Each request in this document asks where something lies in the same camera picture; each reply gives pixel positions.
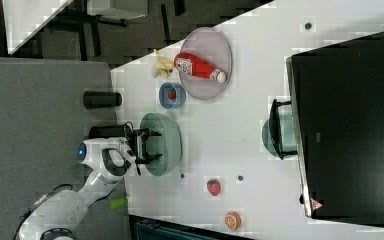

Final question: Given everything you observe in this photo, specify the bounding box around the black cylinder post near arm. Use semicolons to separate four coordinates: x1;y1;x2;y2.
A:
89;125;132;139

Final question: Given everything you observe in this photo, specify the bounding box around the orange slice toy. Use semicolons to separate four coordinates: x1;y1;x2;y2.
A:
225;211;242;230

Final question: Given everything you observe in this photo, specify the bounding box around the green plastic strainer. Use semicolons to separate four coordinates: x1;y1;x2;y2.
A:
140;113;183;177

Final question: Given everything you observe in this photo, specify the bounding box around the blue small bowl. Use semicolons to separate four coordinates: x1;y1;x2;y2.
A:
159;82;186;110

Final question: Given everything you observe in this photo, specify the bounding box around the yellow banana toy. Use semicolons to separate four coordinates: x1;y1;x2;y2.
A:
151;49;174;78

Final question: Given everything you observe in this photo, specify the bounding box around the white table in background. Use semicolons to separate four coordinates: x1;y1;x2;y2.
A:
2;0;73;55

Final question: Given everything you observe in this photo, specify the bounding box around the blue crate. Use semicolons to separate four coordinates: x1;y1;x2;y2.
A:
129;215;251;240

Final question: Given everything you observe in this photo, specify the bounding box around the strawberry toy in bowl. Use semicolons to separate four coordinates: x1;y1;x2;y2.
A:
167;92;177;100

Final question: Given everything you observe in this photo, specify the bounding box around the black cylinder post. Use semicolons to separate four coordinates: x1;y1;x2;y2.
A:
83;91;122;109

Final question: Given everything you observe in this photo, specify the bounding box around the red strawberry toy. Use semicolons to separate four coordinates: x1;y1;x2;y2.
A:
207;179;221;196

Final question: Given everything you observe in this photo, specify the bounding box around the red ketchup bottle toy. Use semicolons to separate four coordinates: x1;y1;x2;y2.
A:
174;52;227;83

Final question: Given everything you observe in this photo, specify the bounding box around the pale purple plate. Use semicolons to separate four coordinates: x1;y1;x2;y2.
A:
179;27;232;100

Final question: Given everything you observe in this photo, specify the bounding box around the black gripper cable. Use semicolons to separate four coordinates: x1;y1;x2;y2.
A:
123;121;142;176

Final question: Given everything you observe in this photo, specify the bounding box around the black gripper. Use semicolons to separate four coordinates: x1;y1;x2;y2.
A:
127;129;162;164

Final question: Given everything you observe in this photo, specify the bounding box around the black oven door handle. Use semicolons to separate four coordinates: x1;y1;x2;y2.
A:
268;99;298;160

